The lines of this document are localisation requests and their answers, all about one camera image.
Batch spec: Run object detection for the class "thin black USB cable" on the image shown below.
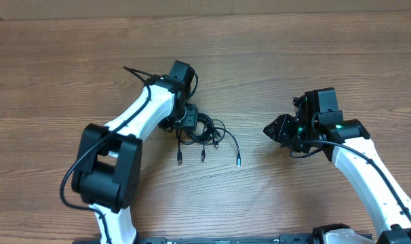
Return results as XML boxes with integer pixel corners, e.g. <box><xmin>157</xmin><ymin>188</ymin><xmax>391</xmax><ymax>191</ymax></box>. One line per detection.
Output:
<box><xmin>176</xmin><ymin>128</ymin><xmax>222</xmax><ymax>167</ymax></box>

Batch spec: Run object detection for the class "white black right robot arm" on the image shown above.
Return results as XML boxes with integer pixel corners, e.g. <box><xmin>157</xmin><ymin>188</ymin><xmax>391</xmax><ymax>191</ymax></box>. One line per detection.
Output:
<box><xmin>263</xmin><ymin>87</ymin><xmax>411</xmax><ymax>243</ymax></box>

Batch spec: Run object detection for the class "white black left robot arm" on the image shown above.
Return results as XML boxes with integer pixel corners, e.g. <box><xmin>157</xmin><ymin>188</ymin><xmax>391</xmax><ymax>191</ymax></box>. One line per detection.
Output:
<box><xmin>65</xmin><ymin>60</ymin><xmax>198</xmax><ymax>243</ymax></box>

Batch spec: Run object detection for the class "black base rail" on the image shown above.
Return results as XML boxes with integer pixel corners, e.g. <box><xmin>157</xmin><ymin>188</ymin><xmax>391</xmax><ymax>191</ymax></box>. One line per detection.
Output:
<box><xmin>73</xmin><ymin>223</ymin><xmax>374</xmax><ymax>244</ymax></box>

